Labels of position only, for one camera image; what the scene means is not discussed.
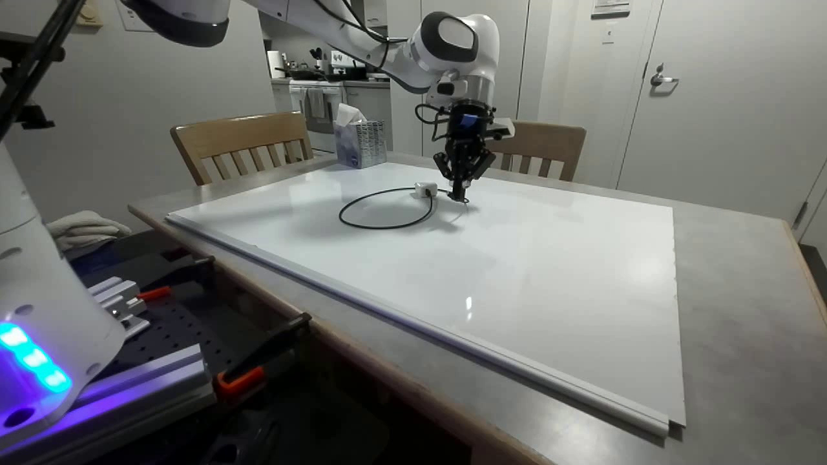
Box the orange black clamp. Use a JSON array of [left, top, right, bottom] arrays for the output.
[[213, 312, 311, 400]]

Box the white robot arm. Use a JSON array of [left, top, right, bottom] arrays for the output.
[[121, 0, 500, 202]]

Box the light wooden chair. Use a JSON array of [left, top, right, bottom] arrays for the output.
[[170, 113, 314, 186]]

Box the black charger cable white plug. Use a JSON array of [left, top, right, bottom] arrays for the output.
[[336, 183, 456, 232]]

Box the silver door handle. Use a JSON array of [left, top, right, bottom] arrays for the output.
[[648, 67, 681, 96]]

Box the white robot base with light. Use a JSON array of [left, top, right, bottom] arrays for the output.
[[0, 145, 128, 454]]

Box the black camera on stand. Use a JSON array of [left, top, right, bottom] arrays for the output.
[[0, 31, 65, 136]]

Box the wooden chair near tissue box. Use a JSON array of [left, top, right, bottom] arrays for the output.
[[491, 122, 588, 182]]

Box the large white board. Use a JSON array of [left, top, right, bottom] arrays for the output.
[[169, 164, 688, 432]]

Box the aluminium rail frame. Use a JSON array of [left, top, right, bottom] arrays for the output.
[[54, 276, 215, 439]]

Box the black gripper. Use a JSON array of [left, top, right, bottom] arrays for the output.
[[434, 100, 497, 202]]

